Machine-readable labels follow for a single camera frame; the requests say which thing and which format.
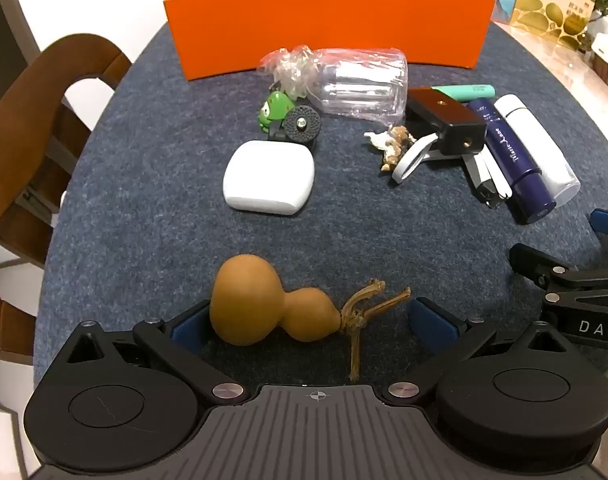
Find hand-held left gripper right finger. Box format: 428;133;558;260
384;297;567;406

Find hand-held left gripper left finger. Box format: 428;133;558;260
64;300;247;406

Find brown gourd with string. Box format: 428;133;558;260
209;254;412;383

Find white bottle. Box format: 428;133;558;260
493;94;581;208

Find dark blue bottle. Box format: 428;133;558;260
466;97;557;225

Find white ring holder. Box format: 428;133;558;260
391;132;440;184

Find white rounded case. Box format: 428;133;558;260
223;140;316;217

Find black block with white ring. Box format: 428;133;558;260
405;87;487;161

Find clear plastic cup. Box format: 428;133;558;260
258;46;410;127

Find orange cardboard box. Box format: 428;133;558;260
163;0;496;82

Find blue-grey felt mat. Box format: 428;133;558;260
33;20;608;391

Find black and white sticks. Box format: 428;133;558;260
461;152;512;209

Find teal tube with gold cap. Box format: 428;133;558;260
431;83;496;103

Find gold patterned box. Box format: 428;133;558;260
506;0;596;51

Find brown wooden chair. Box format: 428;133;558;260
0;34;133;358

